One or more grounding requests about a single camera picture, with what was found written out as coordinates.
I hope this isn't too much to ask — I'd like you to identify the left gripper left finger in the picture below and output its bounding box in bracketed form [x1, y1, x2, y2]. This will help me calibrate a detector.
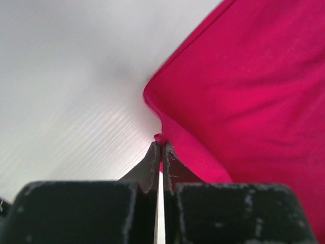
[1, 142, 160, 243]

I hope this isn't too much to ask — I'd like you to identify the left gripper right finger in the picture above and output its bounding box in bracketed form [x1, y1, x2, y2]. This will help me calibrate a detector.
[162, 143, 317, 243]

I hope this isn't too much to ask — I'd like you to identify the red t shirt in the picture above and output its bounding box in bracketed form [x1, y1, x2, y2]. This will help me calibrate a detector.
[144, 1, 324, 243]

